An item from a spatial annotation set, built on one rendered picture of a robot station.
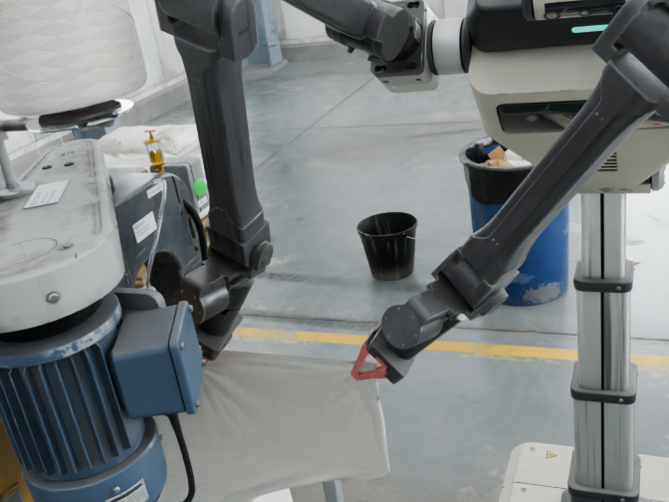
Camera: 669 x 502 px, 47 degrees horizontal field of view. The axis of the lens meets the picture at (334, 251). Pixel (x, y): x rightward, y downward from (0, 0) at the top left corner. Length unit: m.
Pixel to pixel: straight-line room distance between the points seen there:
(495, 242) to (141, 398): 0.44
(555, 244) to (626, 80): 2.60
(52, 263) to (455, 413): 2.20
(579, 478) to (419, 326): 0.98
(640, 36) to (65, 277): 0.57
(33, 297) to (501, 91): 0.78
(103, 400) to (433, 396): 2.17
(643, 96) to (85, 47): 0.54
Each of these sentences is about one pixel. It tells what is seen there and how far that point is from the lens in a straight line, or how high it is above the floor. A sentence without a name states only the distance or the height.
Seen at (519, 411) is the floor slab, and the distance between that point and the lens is 2.82.
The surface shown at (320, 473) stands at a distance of 1.28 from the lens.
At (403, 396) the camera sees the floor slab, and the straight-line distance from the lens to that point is 2.93.
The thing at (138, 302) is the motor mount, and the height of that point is 1.30.
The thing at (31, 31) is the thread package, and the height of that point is 1.61.
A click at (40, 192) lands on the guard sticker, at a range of 1.01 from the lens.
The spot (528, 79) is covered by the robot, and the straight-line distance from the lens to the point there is 1.26.
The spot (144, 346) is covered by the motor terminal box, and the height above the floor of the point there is 1.30.
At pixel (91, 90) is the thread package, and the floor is 1.55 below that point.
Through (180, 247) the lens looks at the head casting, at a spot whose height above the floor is 1.21.
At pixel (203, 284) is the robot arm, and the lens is 1.06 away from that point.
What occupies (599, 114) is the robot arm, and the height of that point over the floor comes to 1.46.
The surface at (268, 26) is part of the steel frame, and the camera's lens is 9.64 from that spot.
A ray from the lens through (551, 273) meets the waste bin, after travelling 3.41.
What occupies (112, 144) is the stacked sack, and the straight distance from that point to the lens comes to 4.73.
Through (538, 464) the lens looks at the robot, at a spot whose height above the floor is 0.26.
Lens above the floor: 1.68
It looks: 24 degrees down
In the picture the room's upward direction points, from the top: 9 degrees counter-clockwise
